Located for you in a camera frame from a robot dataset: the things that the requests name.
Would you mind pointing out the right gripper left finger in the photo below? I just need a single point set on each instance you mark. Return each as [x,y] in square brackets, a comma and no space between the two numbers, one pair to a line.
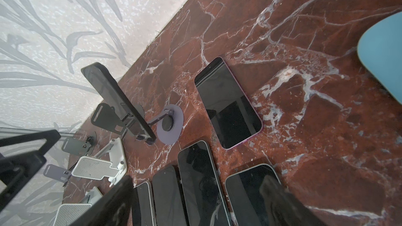
[113,209]

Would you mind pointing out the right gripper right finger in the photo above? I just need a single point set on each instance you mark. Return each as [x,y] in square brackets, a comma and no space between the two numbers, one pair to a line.
[283,208]

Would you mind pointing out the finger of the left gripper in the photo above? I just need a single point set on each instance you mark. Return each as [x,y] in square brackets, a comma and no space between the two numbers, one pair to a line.
[17,171]
[51,137]

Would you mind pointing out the white-edged phone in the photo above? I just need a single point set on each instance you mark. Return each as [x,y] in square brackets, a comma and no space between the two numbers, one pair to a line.
[243,189]

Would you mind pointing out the grey small phone stand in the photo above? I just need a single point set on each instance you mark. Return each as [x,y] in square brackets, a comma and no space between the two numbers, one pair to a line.
[57,173]

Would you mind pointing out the tall black phone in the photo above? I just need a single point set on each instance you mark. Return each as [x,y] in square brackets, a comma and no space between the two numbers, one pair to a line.
[132,116]

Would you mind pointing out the pink-edged black phone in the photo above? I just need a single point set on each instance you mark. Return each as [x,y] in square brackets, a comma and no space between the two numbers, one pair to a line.
[232,116]

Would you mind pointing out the white small phone stand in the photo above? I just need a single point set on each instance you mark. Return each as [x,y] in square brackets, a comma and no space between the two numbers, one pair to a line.
[109,162]

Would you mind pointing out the white folding phone stand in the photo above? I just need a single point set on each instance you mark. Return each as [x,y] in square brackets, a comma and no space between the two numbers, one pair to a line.
[69,213]

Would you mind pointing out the dark grey phone stand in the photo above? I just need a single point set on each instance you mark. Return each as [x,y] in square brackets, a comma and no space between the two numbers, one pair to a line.
[105,117]

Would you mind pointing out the grey round stand of tall phone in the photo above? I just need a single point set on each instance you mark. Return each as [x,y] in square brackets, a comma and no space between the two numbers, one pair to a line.
[169,124]

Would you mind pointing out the light blue silicone spatula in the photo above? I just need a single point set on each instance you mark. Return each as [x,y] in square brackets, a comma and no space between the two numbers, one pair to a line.
[380,51]

